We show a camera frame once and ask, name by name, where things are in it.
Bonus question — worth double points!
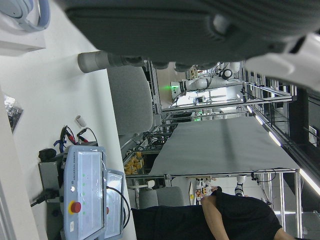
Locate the red black clip leads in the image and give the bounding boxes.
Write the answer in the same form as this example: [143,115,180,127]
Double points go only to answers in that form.
[53,124,99,151]

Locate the grey office chair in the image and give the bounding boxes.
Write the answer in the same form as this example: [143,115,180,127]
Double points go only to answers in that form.
[138,186,185,210]
[106,65,154,136]

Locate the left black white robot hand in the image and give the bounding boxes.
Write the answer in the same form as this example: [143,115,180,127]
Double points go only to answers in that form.
[65,0,320,89]

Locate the yellow objects pile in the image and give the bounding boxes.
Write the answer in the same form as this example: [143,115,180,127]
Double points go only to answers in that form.
[124,151,145,175]

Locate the robot teach pendant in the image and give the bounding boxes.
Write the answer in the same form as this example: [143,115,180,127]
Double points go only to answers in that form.
[60,145,106,240]
[103,169,125,240]

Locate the person in black shirt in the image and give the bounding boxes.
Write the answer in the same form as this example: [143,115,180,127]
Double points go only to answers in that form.
[130,186,320,240]

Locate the black pendant cable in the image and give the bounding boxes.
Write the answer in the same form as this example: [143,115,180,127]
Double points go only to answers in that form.
[106,185,131,229]

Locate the black power cable plug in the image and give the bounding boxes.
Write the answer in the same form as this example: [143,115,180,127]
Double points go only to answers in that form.
[29,187,61,208]

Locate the light blue headphones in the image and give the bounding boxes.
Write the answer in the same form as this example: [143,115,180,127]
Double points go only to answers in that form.
[0,0,51,32]

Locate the white cardboard box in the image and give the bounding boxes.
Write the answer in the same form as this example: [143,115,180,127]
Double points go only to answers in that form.
[0,9,47,57]

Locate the plastic bag of screws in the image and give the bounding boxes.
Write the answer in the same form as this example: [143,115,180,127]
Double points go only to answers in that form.
[3,94,25,134]

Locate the aluminium frame structure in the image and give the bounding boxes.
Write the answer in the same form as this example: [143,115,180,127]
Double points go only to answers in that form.
[159,59,305,240]

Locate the grey metal electronics box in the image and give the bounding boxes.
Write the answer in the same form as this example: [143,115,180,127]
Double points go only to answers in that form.
[37,159,66,240]

